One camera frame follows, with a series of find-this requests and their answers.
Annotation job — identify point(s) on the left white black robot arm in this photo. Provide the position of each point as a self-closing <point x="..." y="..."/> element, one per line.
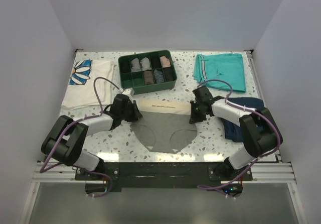
<point x="64" y="143"/>

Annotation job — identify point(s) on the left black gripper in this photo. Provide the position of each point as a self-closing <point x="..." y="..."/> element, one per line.
<point x="136" y="114"/>

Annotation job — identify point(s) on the pink rolled underwear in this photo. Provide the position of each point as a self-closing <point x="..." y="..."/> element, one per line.
<point x="165" y="62"/>

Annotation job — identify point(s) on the grey cream underwear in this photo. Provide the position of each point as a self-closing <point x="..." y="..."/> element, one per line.
<point x="165" y="126"/>

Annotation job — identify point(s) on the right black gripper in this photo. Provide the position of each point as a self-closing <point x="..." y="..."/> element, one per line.
<point x="194" y="118"/>

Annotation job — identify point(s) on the teal folded shorts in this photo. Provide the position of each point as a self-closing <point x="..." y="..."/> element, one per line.
<point x="219" y="69"/>

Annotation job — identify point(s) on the navy striped rolled sock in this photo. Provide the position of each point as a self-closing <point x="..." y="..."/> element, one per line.
<point x="158" y="76"/>

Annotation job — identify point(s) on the aluminium frame rail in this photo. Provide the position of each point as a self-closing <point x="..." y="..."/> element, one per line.
<point x="58" y="174"/>

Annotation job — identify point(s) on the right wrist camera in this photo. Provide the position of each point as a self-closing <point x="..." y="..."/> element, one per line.
<point x="202" y="94"/>

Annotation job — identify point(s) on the black rolled underwear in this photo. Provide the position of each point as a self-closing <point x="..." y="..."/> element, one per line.
<point x="169" y="74"/>

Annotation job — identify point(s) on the white daisy print shirt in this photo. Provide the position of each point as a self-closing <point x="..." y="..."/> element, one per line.
<point x="83" y="84"/>

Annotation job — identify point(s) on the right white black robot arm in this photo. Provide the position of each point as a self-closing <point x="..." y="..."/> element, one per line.
<point x="261" y="136"/>

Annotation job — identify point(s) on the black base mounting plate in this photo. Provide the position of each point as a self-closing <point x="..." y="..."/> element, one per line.
<point x="187" y="175"/>

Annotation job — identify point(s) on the brown rolled underwear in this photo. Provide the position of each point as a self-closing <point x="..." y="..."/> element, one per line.
<point x="148" y="77"/>

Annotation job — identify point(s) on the white grey rolled sock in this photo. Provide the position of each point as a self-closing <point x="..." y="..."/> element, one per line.
<point x="145" y="64"/>

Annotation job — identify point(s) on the grey striped rolled sock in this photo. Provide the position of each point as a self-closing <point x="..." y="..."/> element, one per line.
<point x="135" y="65"/>

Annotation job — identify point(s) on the green compartment organizer tray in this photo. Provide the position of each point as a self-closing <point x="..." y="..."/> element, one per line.
<point x="135" y="80"/>

